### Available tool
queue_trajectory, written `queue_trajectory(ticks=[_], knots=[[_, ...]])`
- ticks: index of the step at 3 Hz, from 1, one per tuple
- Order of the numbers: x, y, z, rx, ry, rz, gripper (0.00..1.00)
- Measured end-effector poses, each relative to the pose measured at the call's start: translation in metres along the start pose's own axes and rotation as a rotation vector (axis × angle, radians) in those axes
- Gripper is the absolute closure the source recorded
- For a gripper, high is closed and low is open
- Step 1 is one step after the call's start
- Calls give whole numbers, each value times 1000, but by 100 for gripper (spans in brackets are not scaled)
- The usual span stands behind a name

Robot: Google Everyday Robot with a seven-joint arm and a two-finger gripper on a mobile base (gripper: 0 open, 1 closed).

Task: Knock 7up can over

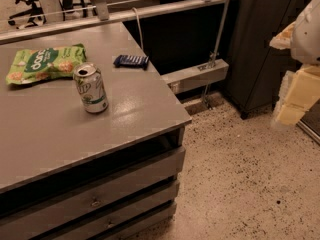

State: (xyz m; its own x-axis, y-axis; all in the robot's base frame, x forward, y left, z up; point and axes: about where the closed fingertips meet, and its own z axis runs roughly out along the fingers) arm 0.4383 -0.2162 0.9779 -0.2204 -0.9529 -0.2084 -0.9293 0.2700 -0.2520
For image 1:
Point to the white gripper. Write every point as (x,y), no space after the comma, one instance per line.
(307,39)

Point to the silver green 7up can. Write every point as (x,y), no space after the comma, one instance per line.
(90,86)

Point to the dark grey cabinet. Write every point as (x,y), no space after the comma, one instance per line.
(255,68)

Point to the blue wrapped candy bar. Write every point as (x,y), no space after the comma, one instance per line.
(131,61)

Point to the grey drawer cabinet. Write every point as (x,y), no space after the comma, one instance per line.
(89,191)

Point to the green snack chip bag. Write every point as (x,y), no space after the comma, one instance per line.
(31,66)

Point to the grey metal rail frame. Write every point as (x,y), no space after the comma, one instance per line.
(183,80)

